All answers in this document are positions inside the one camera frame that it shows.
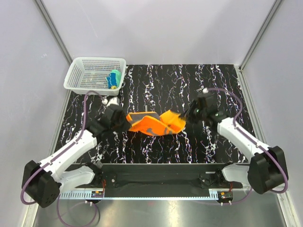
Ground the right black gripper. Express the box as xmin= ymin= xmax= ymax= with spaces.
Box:
xmin=179 ymin=100 xmax=207 ymax=125

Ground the orange grey towel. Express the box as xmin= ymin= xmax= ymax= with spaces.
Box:
xmin=126 ymin=110 xmax=186 ymax=136

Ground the yellow blue crocodile towel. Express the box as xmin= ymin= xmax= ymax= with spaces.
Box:
xmin=107 ymin=70 xmax=122 ymax=89

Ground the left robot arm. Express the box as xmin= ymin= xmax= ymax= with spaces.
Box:
xmin=20 ymin=104 xmax=130 ymax=208

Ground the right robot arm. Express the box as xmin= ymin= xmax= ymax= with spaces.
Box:
xmin=180 ymin=94 xmax=289 ymax=194

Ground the white perforated plastic basket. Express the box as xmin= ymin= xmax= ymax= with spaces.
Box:
xmin=63 ymin=57 xmax=126 ymax=96

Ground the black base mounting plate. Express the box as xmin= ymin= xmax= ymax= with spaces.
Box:
xmin=74 ymin=163 xmax=243 ymax=190

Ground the left small connector board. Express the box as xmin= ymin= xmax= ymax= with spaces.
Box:
xmin=91 ymin=191 xmax=104 ymax=198

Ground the small connector board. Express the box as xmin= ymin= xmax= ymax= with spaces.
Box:
xmin=91 ymin=191 xmax=104 ymax=198
xmin=219 ymin=191 xmax=233 ymax=200

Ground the right small connector board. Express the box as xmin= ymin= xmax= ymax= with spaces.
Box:
xmin=219 ymin=191 xmax=233 ymax=200

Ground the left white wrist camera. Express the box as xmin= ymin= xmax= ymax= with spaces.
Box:
xmin=102 ymin=96 xmax=120 ymax=107

